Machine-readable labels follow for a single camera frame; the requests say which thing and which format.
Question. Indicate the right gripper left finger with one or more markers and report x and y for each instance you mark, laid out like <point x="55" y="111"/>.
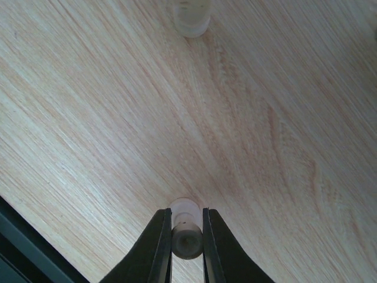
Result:
<point x="150" y="258"/>

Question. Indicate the light chess piece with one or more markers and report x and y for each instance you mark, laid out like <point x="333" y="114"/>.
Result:
<point x="191" y="17"/>
<point x="186" y="223"/>

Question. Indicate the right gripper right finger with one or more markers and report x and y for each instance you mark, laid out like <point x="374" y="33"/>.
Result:
<point x="224" y="260"/>

